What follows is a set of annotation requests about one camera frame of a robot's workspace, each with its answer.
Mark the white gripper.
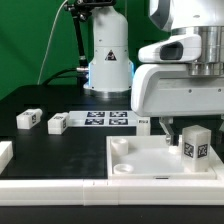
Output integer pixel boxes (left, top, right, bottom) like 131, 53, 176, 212
131, 64, 224, 146

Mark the white square tabletop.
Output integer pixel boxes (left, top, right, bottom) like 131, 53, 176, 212
106, 135, 224, 180

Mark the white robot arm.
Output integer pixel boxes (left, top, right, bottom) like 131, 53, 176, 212
84, 0, 224, 141

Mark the white marker tag plate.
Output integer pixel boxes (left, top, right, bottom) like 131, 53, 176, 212
69, 110, 137, 127

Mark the white U-shaped fence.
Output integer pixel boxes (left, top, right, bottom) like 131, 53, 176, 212
0, 139, 224, 207

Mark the black cable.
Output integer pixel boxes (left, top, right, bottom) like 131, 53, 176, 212
42, 67, 88, 86

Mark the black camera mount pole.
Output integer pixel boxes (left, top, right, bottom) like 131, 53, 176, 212
64, 0, 116, 86

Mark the white cable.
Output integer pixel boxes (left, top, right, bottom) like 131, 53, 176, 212
37, 0, 69, 86

